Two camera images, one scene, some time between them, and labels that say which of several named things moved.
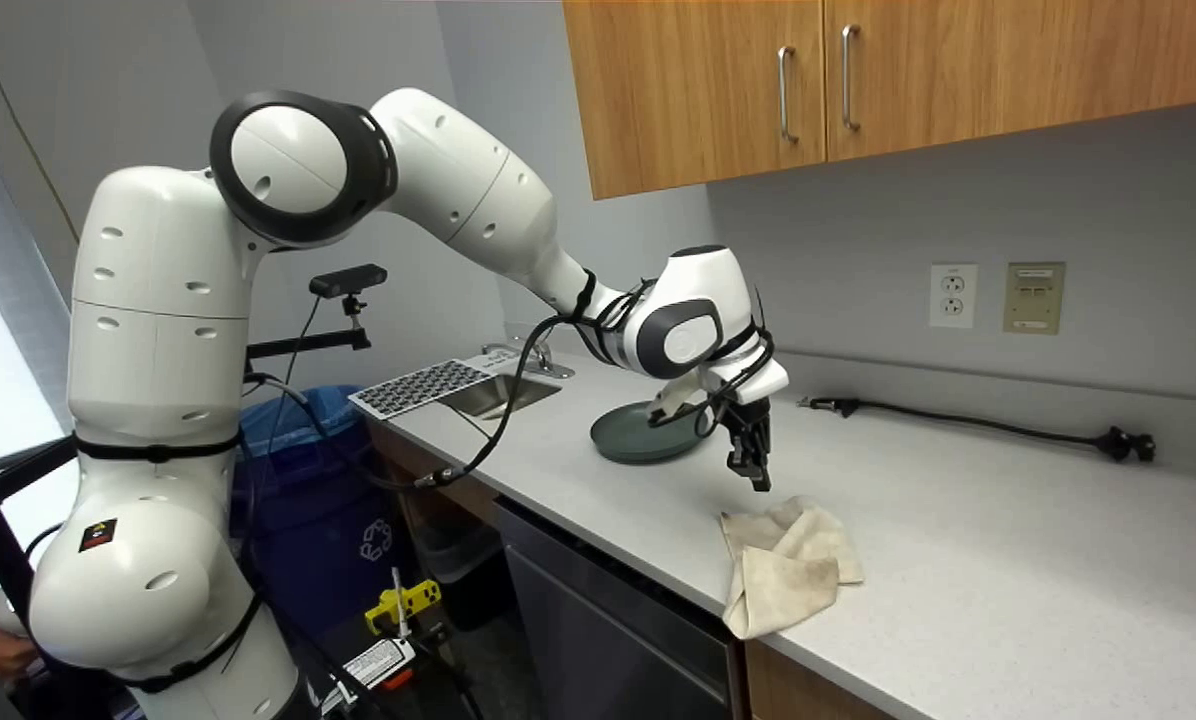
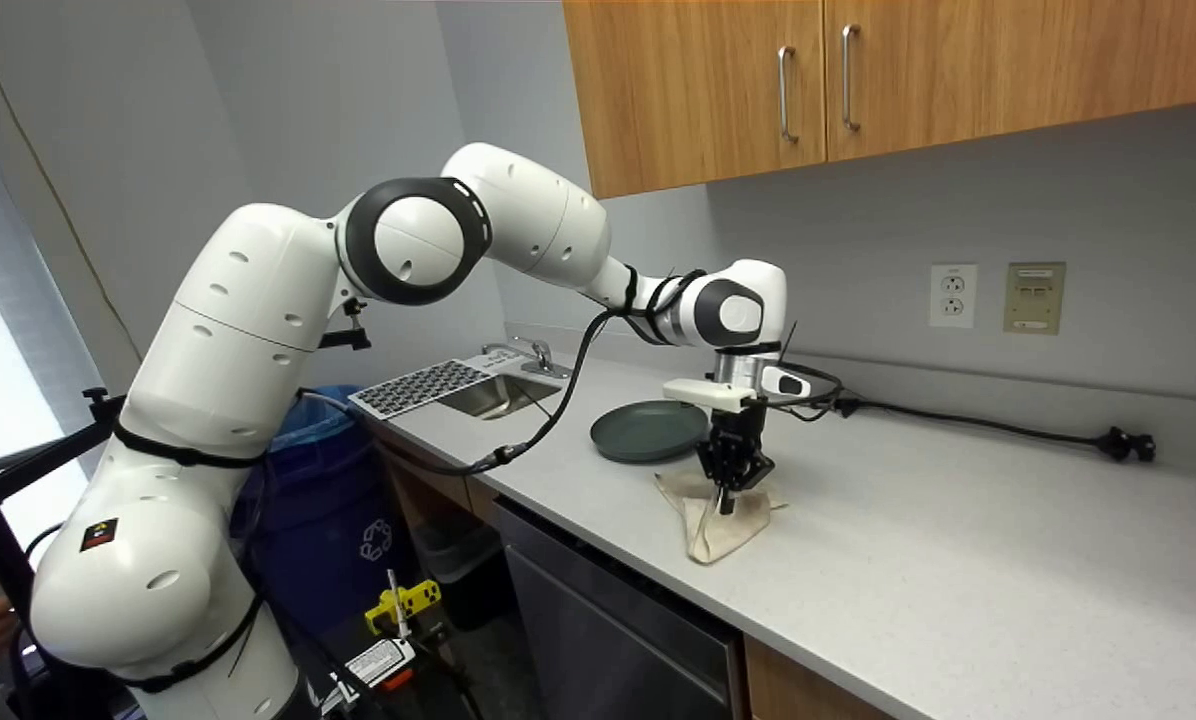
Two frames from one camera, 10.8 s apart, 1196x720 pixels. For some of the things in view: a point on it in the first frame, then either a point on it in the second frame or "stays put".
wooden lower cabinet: x=779 y=688 stays put
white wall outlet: x=955 y=293 stays put
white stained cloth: x=780 y=570 -> x=710 y=528
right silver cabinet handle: x=851 y=33 stays put
